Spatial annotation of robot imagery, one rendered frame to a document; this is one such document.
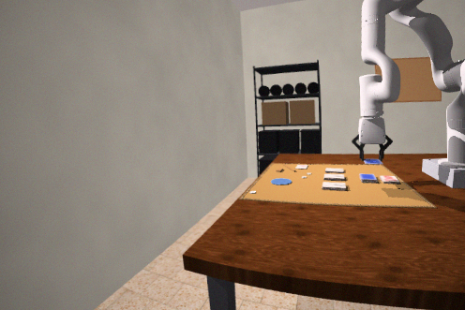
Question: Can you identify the blue playing card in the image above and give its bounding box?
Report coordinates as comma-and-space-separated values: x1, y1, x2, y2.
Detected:
364, 159, 383, 165
359, 173, 377, 181

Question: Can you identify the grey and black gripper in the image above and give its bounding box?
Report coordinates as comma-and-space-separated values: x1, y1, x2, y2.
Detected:
352, 117, 393, 161

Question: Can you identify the white playing card with red pips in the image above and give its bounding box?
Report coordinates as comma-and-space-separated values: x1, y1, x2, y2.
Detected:
380, 175, 400, 183

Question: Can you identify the blue round disc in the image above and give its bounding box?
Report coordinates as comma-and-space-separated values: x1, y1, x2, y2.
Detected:
271, 178, 292, 185

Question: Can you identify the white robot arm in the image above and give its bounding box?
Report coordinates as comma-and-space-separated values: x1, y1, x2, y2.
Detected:
359, 0, 465, 168

